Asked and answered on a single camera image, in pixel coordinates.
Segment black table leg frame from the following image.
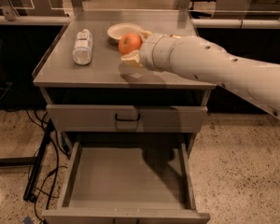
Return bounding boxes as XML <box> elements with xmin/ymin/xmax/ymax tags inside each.
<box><xmin>0</xmin><ymin>120</ymin><xmax>54</xmax><ymax>203</ymax></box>

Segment orange fruit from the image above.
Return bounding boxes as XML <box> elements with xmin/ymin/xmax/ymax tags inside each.
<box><xmin>118</xmin><ymin>33</ymin><xmax>142</xmax><ymax>55</ymax></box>

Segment black floor cables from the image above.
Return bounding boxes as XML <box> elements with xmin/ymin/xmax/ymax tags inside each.
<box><xmin>24</xmin><ymin>108</ymin><xmax>72</xmax><ymax>224</ymax></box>

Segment clear plastic water bottle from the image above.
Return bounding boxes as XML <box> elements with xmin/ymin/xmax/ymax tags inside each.
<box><xmin>72</xmin><ymin>29</ymin><xmax>93</xmax><ymax>65</ymax></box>

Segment black drawer handle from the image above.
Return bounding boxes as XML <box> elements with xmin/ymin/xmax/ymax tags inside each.
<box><xmin>114</xmin><ymin>114</ymin><xmax>141</xmax><ymax>122</ymax></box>

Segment grey drawer cabinet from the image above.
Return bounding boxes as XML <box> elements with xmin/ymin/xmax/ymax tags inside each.
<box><xmin>32</xmin><ymin>8</ymin><xmax>219</xmax><ymax>224</ymax></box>

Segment open grey middle drawer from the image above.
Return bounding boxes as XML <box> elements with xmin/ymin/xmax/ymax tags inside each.
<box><xmin>43</xmin><ymin>142</ymin><xmax>210</xmax><ymax>224</ymax></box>

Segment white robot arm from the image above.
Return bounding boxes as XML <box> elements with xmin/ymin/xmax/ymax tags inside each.
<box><xmin>121</xmin><ymin>34</ymin><xmax>280</xmax><ymax>119</ymax></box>

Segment white paper bowl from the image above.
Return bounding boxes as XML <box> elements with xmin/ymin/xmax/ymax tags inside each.
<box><xmin>107</xmin><ymin>23</ymin><xmax>142</xmax><ymax>45</ymax></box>

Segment closed grey top drawer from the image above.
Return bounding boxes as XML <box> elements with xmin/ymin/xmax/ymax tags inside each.
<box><xmin>47</xmin><ymin>105</ymin><xmax>207</xmax><ymax>133</ymax></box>

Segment white horizontal rail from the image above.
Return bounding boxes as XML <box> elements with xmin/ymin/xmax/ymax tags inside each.
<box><xmin>0</xmin><ymin>15</ymin><xmax>280</xmax><ymax>30</ymax></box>

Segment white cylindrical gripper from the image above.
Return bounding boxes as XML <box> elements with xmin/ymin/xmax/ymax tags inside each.
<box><xmin>120</xmin><ymin>30</ymin><xmax>176</xmax><ymax>72</ymax></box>

